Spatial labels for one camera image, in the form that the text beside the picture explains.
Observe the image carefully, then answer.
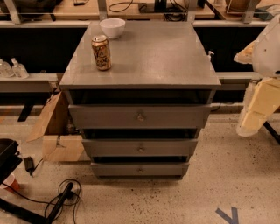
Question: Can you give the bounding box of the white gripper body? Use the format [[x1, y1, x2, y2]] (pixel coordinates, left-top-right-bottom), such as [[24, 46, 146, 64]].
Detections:
[[234, 41, 256, 64]]

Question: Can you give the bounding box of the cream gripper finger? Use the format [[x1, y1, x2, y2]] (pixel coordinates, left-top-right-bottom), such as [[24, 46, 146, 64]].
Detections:
[[242, 77, 280, 130], [236, 82, 256, 137]]

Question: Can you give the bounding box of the grey drawer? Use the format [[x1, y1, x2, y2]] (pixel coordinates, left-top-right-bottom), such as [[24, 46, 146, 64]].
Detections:
[[69, 105, 210, 129], [90, 163, 189, 177], [82, 139, 198, 157]]

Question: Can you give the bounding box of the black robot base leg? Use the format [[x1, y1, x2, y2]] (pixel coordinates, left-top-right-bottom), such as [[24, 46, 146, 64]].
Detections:
[[263, 122, 280, 144]]

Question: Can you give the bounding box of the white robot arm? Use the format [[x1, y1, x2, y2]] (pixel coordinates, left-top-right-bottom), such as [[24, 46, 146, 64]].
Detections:
[[234, 15, 280, 137]]

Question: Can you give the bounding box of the grey top drawer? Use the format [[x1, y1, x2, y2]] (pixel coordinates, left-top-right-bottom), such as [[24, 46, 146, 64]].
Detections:
[[69, 105, 210, 129]]

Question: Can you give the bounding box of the grey drawer cabinet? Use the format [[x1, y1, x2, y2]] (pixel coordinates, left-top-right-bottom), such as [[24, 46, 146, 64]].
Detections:
[[59, 20, 222, 179]]

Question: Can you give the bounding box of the grey bottom drawer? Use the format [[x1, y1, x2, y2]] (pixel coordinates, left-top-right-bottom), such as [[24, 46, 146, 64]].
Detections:
[[90, 163, 189, 177]]

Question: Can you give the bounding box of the open cardboard box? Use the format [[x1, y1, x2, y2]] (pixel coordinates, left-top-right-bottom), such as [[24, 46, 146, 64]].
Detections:
[[26, 92, 87, 162]]

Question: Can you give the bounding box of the small white pump bottle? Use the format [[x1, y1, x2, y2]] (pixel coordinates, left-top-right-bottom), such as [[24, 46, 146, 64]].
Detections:
[[207, 51, 214, 62]]

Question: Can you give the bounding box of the white ceramic bowl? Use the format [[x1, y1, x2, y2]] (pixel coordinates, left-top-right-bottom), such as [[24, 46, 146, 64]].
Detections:
[[100, 18, 126, 39]]

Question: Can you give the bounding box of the gold soda can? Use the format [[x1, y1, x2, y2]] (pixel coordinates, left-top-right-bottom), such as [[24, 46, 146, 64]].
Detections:
[[91, 35, 111, 71]]

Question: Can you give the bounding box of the black power adapter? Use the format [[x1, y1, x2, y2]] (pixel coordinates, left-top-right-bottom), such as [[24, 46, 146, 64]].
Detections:
[[24, 157, 35, 173]]

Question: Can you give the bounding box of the clear sanitizer bottle right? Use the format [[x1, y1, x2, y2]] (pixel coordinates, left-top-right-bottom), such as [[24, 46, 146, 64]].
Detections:
[[11, 58, 29, 79]]

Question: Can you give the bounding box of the clear sanitizer bottle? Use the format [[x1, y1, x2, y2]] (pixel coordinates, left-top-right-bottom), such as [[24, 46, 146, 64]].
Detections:
[[0, 59, 14, 78], [11, 58, 29, 79]]

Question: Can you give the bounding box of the black bin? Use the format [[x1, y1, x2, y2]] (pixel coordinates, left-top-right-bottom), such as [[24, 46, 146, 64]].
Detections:
[[0, 138, 22, 184]]

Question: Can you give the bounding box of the red plastic cup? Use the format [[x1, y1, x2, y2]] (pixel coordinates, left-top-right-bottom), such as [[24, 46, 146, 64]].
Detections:
[[0, 173, 20, 193]]

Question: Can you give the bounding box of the clear sanitizer bottle left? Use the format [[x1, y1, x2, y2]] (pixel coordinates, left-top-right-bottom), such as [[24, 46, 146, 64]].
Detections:
[[0, 59, 14, 78]]

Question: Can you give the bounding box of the black stand leg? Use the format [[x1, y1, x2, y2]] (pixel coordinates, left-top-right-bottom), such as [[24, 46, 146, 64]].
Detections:
[[0, 182, 74, 224]]

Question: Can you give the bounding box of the black coiled cable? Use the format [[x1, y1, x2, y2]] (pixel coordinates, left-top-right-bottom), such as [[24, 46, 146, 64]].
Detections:
[[0, 178, 83, 224]]

